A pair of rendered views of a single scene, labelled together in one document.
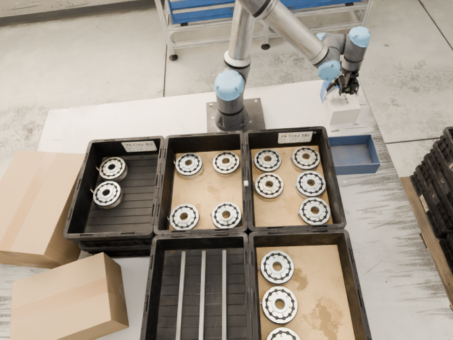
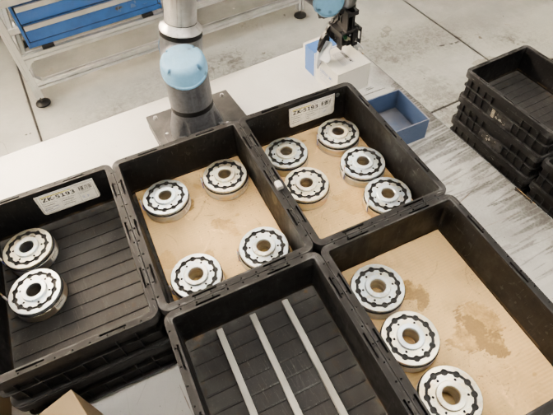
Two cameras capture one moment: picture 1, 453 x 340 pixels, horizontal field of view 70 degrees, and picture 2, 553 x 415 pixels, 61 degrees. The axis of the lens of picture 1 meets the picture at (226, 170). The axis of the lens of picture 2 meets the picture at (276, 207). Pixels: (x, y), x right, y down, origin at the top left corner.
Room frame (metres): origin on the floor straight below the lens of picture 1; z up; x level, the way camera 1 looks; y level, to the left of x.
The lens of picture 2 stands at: (0.00, 0.25, 1.67)
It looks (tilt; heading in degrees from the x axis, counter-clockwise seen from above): 52 degrees down; 331
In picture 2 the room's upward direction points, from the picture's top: 5 degrees counter-clockwise
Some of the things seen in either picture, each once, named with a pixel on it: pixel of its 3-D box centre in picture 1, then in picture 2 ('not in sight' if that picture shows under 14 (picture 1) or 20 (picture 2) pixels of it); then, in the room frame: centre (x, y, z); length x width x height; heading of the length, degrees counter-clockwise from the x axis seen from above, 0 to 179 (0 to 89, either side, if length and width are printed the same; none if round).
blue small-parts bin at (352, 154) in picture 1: (348, 154); (382, 123); (0.71, -0.51, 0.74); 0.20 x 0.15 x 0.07; 83
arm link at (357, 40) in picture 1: (356, 44); not in sight; (0.98, -0.56, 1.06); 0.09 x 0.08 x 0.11; 71
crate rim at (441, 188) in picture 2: (290, 175); (334, 156); (0.55, -0.21, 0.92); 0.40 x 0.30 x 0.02; 172
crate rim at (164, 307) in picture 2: (202, 179); (205, 205); (0.59, 0.09, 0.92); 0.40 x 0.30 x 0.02; 172
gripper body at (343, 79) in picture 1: (348, 78); (343, 23); (0.97, -0.56, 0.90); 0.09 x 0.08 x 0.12; 176
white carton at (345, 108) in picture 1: (338, 100); (335, 64); (1.00, -0.56, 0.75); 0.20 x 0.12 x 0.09; 176
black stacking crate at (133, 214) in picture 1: (123, 191); (67, 275); (0.63, 0.38, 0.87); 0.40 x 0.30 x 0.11; 172
